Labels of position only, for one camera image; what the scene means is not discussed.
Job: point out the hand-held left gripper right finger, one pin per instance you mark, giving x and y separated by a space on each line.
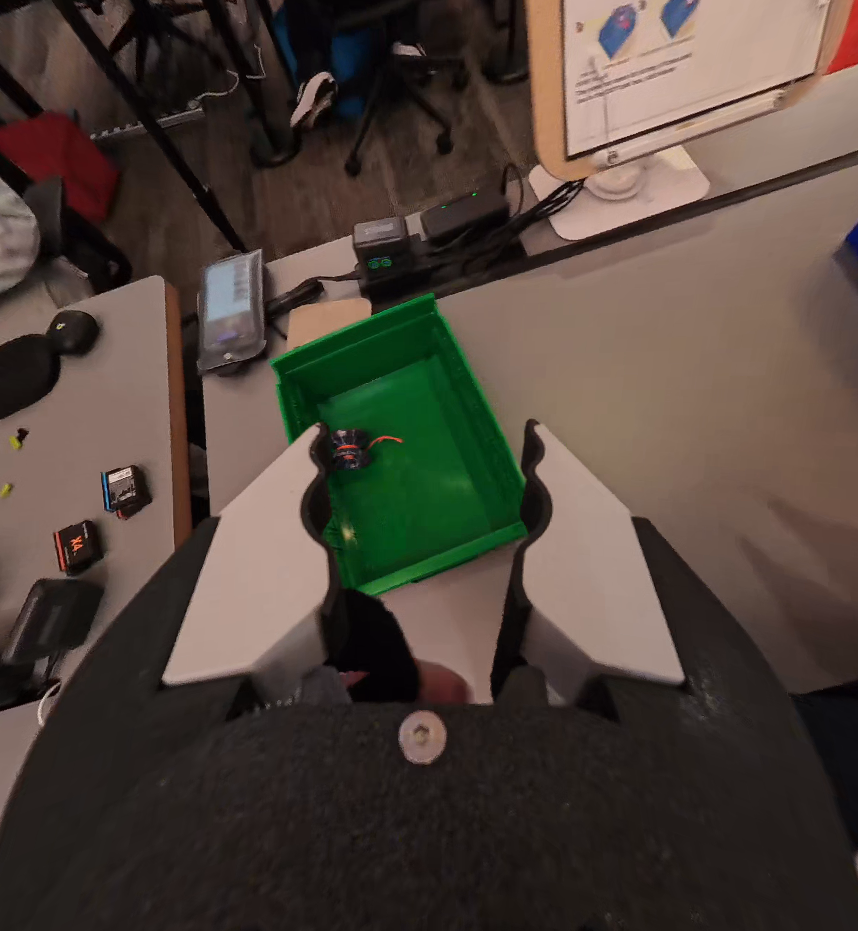
589 582

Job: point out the black battery with red edge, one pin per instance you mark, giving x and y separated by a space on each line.
78 547

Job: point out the phone in clear pouch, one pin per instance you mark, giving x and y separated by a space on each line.
231 305

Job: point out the brown cardboard piece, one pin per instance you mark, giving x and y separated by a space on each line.
320 324

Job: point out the black computer mouse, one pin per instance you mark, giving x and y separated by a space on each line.
73 331

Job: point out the black rectangular case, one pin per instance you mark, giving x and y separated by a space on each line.
54 618

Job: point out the black battery charger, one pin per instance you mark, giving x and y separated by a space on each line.
382 247

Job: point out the red cloth bag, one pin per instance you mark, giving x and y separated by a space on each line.
58 160

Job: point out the grey desk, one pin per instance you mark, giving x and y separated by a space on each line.
691 364
800 123

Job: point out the black metal table frame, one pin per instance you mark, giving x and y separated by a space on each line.
182 160

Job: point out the black office chair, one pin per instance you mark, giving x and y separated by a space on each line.
400 94

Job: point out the person's dark pants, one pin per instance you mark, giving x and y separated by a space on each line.
851 756

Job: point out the black power adapter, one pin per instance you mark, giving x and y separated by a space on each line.
465 211

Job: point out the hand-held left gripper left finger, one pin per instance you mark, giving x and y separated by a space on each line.
254 582

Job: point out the computer monitor with white stand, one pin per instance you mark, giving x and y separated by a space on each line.
691 65

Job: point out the green plastic bin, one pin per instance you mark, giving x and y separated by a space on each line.
414 451

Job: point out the black battery with blue edge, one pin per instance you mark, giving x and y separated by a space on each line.
125 491

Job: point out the grey table with wooden edge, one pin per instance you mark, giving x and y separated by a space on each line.
94 422

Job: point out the grey power strip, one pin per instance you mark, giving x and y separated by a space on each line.
153 122

